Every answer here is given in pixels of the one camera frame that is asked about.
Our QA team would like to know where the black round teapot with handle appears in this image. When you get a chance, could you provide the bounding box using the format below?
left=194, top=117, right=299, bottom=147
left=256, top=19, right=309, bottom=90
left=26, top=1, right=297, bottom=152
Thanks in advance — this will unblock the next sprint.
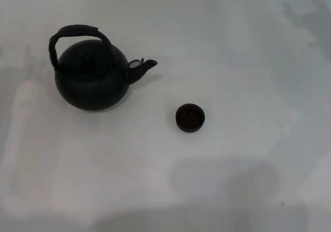
left=48, top=24, right=159, bottom=111

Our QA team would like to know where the small dark brown teacup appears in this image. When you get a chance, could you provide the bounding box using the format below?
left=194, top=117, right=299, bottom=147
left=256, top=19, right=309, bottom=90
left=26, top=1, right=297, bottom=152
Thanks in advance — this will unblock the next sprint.
left=175, top=103, right=206, bottom=134

